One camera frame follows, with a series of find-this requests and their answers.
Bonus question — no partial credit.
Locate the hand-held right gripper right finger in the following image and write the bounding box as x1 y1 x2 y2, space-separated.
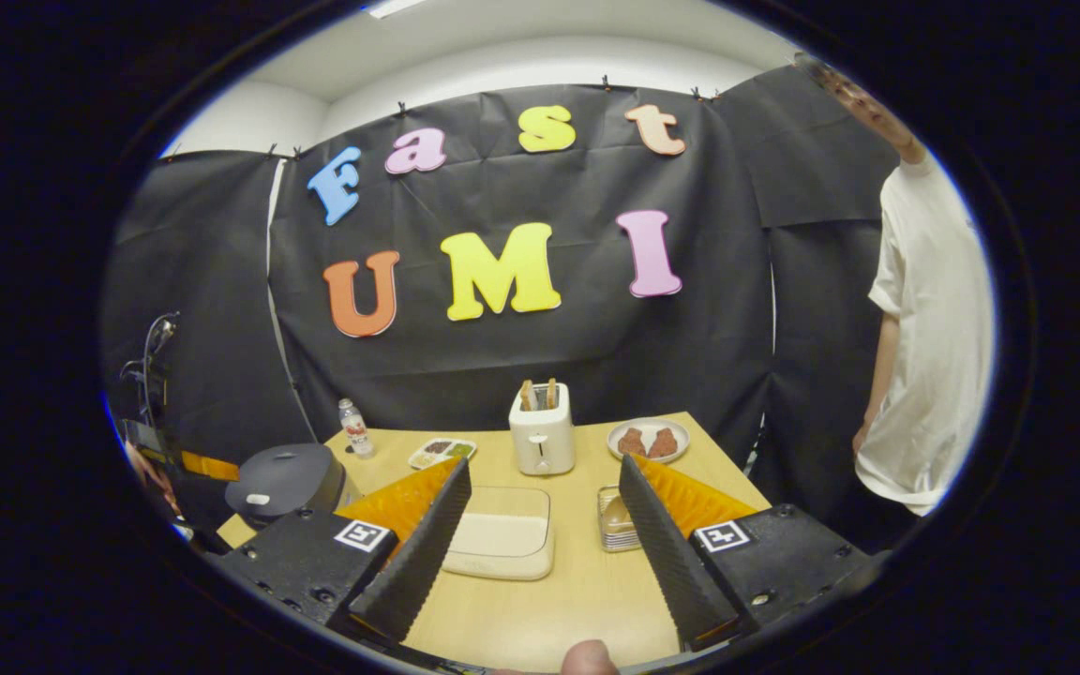
617 454 878 653

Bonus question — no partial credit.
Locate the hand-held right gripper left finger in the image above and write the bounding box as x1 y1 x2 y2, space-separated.
212 457 473 648

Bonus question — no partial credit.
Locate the metal wire chopstick holder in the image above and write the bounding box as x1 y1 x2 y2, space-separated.
596 485 644 552

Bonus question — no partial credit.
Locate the dark grey rice cooker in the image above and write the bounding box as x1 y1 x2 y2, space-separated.
224 442 363 531

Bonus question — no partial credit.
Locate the clear box of white rice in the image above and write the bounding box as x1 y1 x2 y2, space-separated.
442 486 557 582

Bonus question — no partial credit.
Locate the white divided dish of beans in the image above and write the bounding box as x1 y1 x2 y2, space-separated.
407 437 478 472

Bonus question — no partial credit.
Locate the white round plate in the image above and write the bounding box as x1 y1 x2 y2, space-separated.
607 417 691 464

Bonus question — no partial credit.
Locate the small clear bottle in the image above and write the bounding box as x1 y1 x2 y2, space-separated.
337 398 375 459

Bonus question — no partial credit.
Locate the white toaster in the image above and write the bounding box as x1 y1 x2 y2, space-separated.
508 382 577 476

